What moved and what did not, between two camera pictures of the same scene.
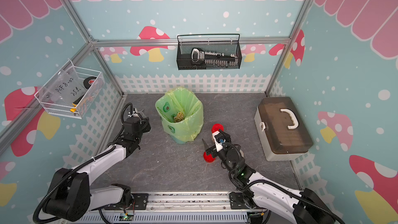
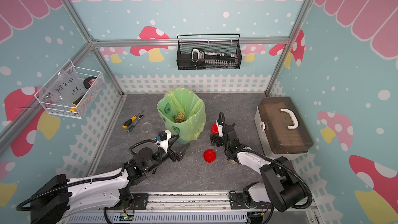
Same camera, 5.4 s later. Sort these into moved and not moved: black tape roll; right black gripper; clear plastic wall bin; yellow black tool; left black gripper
Moved: left black gripper; right black gripper
Not moved: yellow black tool; black tape roll; clear plastic wall bin
